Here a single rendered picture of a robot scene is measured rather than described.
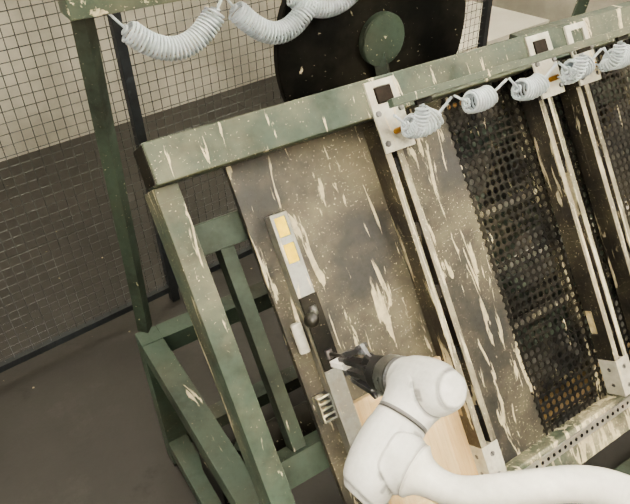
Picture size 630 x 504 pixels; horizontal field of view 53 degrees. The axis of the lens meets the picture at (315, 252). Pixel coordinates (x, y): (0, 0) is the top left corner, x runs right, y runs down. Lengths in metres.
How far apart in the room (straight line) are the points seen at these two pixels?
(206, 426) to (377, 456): 1.19
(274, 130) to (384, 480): 0.84
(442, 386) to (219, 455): 1.18
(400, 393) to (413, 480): 0.15
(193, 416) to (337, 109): 1.22
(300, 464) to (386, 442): 0.61
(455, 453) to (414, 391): 0.78
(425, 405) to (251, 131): 0.75
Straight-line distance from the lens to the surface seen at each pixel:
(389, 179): 1.72
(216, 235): 1.59
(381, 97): 1.69
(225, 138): 1.49
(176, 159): 1.45
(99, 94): 1.88
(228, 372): 1.53
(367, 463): 1.16
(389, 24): 2.25
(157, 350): 2.57
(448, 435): 1.91
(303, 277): 1.59
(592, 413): 2.27
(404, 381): 1.18
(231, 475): 2.14
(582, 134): 2.25
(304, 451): 1.74
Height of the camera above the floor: 2.54
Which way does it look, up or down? 36 degrees down
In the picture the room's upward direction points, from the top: 2 degrees counter-clockwise
